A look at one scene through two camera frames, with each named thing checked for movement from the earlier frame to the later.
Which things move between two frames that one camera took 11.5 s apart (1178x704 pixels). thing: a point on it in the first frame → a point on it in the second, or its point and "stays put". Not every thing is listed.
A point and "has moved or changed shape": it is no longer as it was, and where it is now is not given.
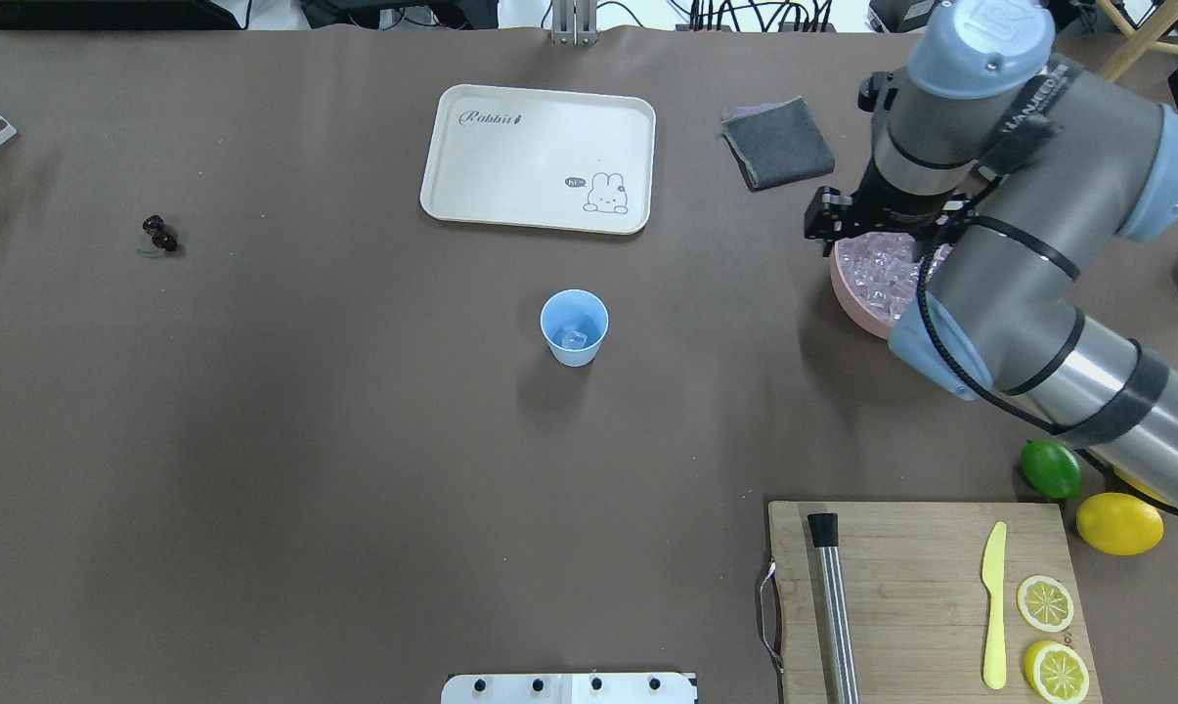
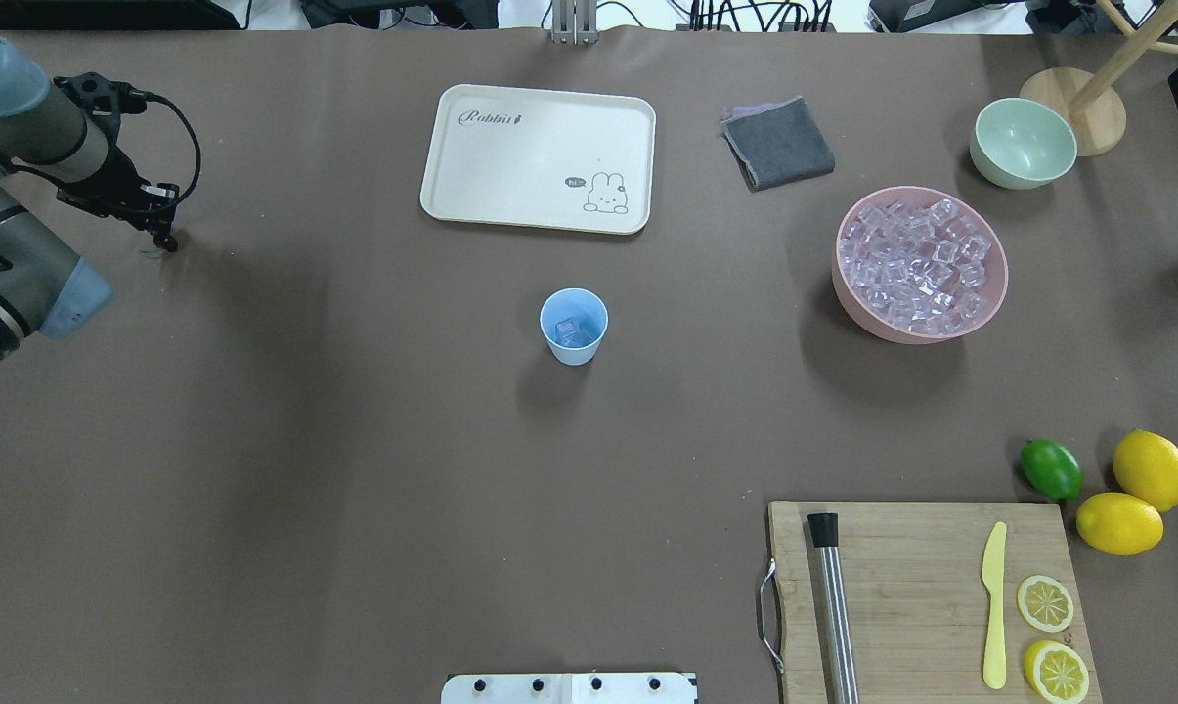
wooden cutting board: x=916 y=600 stays put
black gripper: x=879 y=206 → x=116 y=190
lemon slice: x=1044 y=603 stays put
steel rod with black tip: x=839 y=661 stays put
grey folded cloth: x=776 y=143 stays put
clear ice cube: x=574 y=339 has moved or changed shape
